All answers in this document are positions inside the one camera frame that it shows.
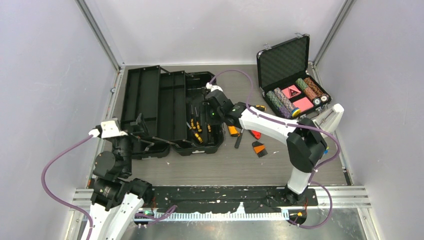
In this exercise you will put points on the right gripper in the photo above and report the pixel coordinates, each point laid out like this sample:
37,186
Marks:
207,107

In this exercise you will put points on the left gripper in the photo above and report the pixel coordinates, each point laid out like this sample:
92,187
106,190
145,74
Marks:
140,126

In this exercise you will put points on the yellow utility knife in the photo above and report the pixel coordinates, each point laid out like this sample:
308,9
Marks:
233,131

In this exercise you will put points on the small black screwdriver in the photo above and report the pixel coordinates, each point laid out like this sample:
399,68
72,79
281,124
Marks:
239,138

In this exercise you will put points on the short stubby screwdriver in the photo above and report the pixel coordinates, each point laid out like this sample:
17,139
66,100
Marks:
260,108

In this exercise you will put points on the black plastic toolbox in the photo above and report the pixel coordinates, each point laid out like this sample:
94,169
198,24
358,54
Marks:
165,98

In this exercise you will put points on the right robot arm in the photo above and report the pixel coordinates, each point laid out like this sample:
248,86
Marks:
304,142

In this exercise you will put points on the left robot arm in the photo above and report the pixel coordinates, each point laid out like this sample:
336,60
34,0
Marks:
115,199

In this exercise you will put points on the orange black brush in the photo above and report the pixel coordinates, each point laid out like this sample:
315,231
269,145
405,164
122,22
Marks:
259,149

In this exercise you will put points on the black poker chip case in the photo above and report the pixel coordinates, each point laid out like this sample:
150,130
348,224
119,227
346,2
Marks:
283,78

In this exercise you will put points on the white stand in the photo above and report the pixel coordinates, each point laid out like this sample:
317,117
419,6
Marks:
329,119

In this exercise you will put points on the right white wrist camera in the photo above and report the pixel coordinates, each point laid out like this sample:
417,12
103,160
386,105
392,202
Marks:
212,87

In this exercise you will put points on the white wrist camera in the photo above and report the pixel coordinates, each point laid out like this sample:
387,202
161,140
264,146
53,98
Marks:
109,128
212,87

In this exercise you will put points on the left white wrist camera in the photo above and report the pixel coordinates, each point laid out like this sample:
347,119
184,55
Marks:
109,128

